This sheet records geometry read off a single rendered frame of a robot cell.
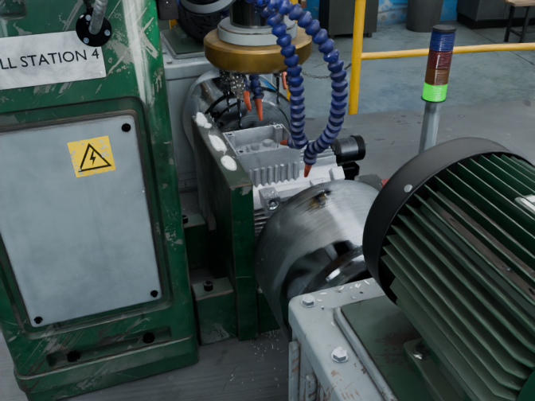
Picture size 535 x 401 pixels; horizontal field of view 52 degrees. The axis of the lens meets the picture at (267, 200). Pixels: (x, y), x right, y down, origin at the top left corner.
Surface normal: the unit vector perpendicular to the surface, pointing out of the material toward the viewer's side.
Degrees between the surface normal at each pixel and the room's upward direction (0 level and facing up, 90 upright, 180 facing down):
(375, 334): 0
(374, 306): 0
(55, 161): 90
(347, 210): 6
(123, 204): 90
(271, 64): 90
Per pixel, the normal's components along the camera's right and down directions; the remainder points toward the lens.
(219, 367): -0.02, -0.85
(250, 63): -0.11, 0.53
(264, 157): 0.32, 0.50
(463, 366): -0.32, -0.75
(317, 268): -0.62, -0.54
